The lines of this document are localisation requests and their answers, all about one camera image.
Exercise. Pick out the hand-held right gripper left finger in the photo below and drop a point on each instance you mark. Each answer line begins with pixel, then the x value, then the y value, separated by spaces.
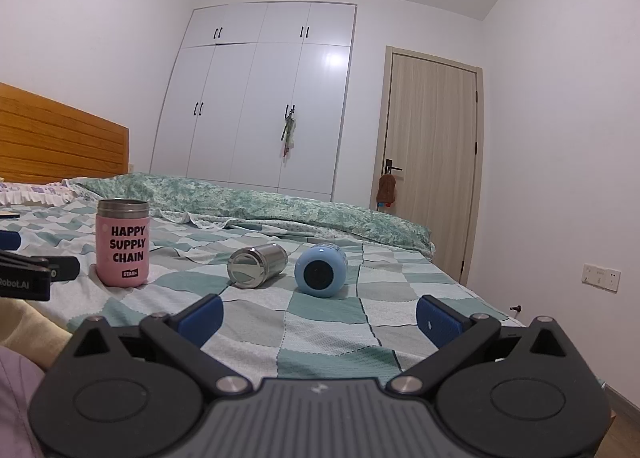
pixel 204 319

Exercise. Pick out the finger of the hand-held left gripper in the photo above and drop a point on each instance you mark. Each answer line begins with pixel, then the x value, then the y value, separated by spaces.
pixel 64 269
pixel 9 240

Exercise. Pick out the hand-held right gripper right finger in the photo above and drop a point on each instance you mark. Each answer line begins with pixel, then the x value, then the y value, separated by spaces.
pixel 436 323

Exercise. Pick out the shiny steel cup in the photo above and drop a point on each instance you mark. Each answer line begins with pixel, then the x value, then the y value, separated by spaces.
pixel 255 265

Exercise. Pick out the pink cup with steel rim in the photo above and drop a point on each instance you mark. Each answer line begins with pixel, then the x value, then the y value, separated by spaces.
pixel 123 248

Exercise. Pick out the flat black device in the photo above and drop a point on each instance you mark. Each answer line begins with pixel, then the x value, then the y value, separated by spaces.
pixel 9 215

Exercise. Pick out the beige cloth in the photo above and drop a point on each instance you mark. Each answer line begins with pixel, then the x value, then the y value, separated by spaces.
pixel 30 328

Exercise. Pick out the ruffled floral pillow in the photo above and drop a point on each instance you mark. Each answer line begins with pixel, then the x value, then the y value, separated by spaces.
pixel 35 193

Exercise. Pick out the wooden headboard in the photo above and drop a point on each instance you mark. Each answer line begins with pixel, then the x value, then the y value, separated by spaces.
pixel 55 137

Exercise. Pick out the person's pink clothing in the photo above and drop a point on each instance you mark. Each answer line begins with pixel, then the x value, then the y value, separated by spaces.
pixel 15 403

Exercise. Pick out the brown hanging pouch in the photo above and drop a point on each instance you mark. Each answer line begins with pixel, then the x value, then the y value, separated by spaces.
pixel 386 190

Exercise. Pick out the green floral quilt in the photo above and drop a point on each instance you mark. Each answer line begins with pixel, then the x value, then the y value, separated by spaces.
pixel 310 210

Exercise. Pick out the light wooden door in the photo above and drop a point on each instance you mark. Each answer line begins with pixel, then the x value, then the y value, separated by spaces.
pixel 432 162

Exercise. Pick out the hanging green tassel ornament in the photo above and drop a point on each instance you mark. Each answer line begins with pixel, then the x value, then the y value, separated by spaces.
pixel 289 132

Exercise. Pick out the white wardrobe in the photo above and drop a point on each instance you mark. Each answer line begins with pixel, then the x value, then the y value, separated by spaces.
pixel 250 102

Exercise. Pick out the white wall socket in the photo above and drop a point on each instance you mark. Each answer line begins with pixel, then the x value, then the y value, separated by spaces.
pixel 601 278

